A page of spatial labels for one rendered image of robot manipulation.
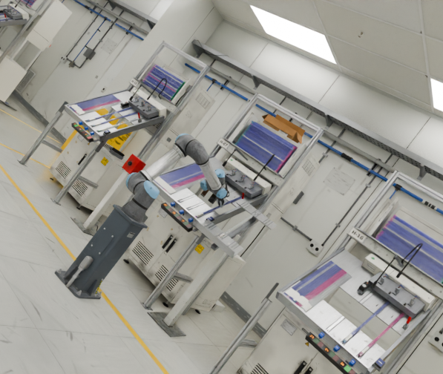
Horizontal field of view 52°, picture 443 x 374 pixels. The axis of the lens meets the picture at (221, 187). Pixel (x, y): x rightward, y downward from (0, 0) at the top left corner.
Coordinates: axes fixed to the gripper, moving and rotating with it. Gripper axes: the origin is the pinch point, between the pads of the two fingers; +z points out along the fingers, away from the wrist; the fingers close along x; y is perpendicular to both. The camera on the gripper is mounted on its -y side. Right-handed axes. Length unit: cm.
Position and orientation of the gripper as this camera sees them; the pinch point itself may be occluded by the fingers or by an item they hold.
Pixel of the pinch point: (220, 205)
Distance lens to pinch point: 349.5
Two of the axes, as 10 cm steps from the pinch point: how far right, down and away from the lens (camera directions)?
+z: 0.6, 7.1, 7.1
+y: 7.5, -5.0, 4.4
